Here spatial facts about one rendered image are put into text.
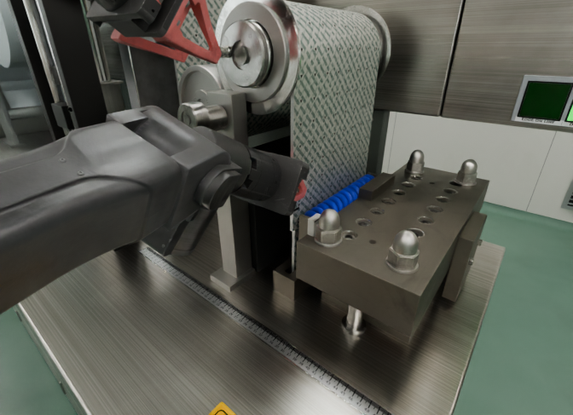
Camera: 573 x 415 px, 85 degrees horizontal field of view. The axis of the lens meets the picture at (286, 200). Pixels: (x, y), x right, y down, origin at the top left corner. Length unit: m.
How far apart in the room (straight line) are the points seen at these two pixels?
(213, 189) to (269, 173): 0.13
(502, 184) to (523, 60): 2.54
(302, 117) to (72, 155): 0.29
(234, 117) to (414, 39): 0.38
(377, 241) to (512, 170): 2.71
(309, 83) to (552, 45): 0.37
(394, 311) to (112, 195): 0.31
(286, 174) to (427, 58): 0.40
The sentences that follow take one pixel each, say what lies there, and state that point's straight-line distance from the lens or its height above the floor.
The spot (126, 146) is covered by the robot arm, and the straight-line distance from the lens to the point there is 0.21.
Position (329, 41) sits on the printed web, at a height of 1.27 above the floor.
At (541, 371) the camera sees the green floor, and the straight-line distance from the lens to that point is 1.90.
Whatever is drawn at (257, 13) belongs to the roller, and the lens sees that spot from 0.43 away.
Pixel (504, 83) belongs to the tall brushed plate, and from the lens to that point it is 0.65.
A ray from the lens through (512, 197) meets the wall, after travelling 3.17.
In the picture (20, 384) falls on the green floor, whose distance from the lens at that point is 1.87.
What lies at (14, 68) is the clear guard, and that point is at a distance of 1.31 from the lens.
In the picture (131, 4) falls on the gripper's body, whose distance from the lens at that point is 0.34.
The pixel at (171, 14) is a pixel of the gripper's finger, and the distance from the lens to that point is 0.33.
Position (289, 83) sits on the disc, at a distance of 0.40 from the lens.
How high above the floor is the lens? 1.26
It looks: 26 degrees down
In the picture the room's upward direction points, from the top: straight up
